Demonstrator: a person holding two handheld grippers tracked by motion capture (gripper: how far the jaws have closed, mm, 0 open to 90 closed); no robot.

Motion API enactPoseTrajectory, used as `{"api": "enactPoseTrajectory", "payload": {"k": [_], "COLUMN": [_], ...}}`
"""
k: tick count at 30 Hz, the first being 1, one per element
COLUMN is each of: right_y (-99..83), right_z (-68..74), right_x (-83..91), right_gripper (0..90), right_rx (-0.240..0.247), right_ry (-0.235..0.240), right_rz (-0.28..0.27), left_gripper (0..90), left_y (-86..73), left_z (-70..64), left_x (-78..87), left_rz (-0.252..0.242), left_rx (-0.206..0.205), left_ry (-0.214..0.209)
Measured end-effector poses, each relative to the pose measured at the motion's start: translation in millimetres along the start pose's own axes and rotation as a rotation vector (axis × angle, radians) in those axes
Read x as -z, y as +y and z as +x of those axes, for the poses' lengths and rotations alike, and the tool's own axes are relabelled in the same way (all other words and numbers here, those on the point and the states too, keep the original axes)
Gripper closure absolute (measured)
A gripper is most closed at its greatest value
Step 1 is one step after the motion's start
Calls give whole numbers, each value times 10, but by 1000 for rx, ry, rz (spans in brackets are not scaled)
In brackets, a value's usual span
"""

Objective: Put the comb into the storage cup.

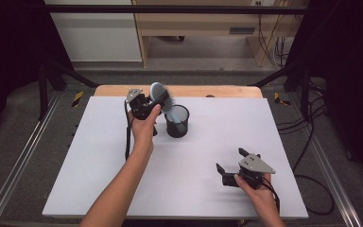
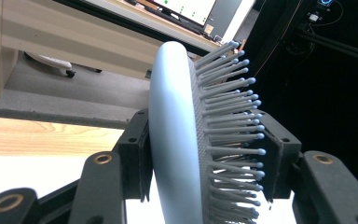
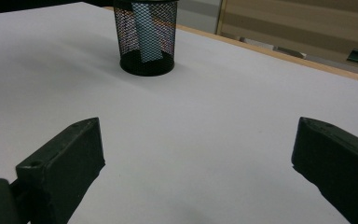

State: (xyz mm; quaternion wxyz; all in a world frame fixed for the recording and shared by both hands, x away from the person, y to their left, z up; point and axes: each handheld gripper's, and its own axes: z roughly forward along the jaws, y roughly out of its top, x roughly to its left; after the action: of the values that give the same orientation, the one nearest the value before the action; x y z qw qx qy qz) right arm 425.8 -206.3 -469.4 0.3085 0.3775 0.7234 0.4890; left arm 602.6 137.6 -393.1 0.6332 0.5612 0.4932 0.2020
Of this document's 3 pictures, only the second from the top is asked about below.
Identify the office chair base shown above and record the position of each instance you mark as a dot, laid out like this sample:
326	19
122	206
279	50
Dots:
51	62

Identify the light blue hairbrush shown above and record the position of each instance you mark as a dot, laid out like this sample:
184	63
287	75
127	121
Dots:
174	140

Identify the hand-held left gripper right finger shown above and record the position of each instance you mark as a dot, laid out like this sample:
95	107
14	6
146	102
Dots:
284	155

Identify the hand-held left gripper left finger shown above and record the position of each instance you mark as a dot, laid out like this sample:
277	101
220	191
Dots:
135	155

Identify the computer monitor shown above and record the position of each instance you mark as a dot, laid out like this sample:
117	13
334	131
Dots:
186	9

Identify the light wooden desk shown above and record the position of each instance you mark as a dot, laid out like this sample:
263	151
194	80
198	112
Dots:
74	34

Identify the black horizontal frame bar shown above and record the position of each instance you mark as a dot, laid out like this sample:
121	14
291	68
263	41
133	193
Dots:
130	23

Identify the black curtain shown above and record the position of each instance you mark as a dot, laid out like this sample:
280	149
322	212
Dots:
329	102

